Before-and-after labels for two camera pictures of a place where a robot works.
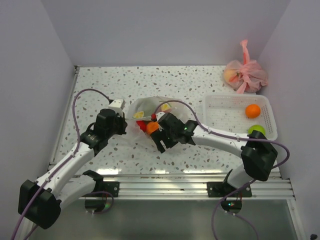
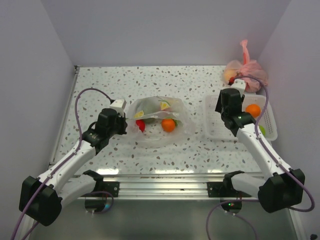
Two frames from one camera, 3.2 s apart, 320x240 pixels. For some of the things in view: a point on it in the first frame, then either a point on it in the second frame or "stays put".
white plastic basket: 227,112 stays put
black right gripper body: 170,135 → 219,108
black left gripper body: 118,128 stays put
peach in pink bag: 231,75 stays put
